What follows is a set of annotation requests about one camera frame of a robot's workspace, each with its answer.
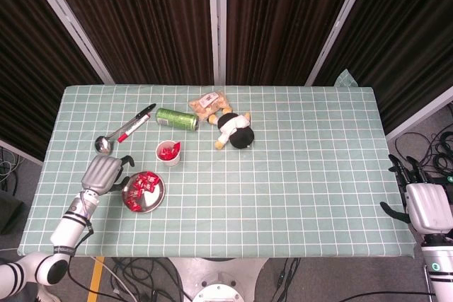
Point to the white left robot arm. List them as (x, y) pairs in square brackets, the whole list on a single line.
[(69, 227)]

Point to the dark brown partition panel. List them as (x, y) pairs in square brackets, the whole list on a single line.
[(141, 15), (407, 33), (283, 15), (28, 68)]

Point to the white paper cup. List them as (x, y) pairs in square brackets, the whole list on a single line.
[(173, 163)]

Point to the red and white marker pen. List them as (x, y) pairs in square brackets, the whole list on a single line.
[(132, 129)]

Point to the white partition frame rail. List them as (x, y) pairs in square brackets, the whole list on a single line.
[(417, 118), (21, 151)]

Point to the red candy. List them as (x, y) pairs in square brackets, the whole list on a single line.
[(152, 178), (165, 153), (136, 206), (176, 147), (147, 187)]

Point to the clear bag of snacks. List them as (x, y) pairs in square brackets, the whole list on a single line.
[(209, 104)]

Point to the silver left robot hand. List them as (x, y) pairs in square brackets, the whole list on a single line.
[(101, 174)]

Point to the silver metal plate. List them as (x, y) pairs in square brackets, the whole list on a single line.
[(155, 197)]

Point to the white partition frame post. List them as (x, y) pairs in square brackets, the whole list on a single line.
[(336, 26), (216, 15), (67, 15)]

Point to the black and white plush toy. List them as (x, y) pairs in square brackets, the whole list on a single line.
[(242, 137)]

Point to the white shoe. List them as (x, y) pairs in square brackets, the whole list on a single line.
[(44, 296)]

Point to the green drink can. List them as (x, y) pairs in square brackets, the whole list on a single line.
[(177, 119)]

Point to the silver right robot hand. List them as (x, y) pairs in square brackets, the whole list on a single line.
[(428, 206)]

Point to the green checked tablecloth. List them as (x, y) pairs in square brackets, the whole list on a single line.
[(283, 181)]

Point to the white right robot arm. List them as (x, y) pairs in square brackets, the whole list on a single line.
[(439, 270)]

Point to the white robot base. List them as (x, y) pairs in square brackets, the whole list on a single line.
[(216, 280)]

